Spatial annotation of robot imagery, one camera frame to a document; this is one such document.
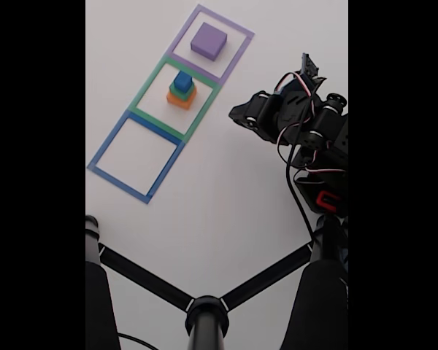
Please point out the purple tape square frame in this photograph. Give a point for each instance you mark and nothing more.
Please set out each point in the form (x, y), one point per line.
(226, 21)

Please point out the orange block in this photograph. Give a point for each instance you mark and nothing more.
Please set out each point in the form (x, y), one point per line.
(180, 104)

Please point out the green tape square frame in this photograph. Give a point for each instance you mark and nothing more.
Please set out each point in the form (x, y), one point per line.
(149, 84)

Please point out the green block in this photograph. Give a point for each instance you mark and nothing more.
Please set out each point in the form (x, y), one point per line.
(172, 89)

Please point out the small blue cube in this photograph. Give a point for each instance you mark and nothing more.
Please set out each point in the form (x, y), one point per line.
(182, 82)

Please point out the blue tape square frame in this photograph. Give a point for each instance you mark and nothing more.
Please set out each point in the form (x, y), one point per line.
(110, 140)

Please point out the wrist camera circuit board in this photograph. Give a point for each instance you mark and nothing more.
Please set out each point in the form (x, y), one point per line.
(310, 69)

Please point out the black tripod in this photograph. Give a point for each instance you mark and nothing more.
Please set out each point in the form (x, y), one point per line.
(206, 321)

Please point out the large purple block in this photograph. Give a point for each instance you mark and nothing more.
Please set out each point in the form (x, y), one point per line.
(208, 40)

